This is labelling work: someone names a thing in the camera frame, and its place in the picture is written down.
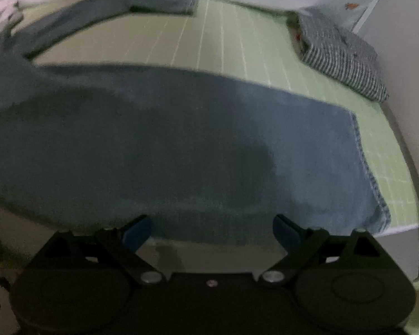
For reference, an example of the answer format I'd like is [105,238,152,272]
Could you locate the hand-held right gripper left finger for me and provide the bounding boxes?
[52,214,165,285]

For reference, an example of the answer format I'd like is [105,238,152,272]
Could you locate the green grid mat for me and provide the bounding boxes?
[30,0,419,234]

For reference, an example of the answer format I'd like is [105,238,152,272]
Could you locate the folded striped shirt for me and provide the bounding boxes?
[288,6,391,104]

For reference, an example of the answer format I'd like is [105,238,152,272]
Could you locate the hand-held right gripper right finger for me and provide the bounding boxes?
[258,214,383,286]

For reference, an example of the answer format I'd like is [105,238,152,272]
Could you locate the blue jeans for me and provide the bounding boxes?
[0,0,392,245]

